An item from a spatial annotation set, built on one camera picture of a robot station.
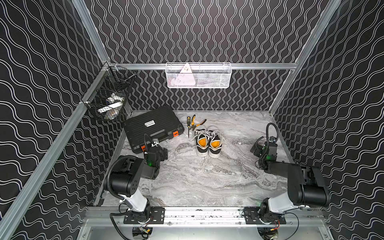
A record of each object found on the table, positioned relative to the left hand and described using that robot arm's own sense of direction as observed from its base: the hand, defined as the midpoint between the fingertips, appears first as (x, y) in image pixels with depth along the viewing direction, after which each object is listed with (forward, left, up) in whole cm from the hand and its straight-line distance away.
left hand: (155, 147), depth 95 cm
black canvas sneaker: (+9, -29, +3) cm, 30 cm away
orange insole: (+6, -30, 0) cm, 30 cm away
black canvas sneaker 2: (+7, -38, +3) cm, 39 cm away
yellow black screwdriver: (+22, -19, -2) cm, 29 cm away
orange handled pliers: (+22, -23, -3) cm, 32 cm away
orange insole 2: (+5, -38, 0) cm, 39 cm away
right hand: (+4, -68, +1) cm, 68 cm away
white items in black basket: (+1, +16, +31) cm, 35 cm away
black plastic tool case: (+17, -1, +3) cm, 17 cm away
